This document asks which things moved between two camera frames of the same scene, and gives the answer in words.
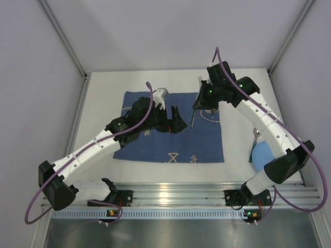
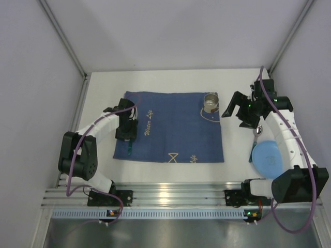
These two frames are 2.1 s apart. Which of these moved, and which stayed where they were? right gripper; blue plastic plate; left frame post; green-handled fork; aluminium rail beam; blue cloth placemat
Moved: right gripper; green-handled fork
Stayed: aluminium rail beam; left frame post; blue cloth placemat; blue plastic plate
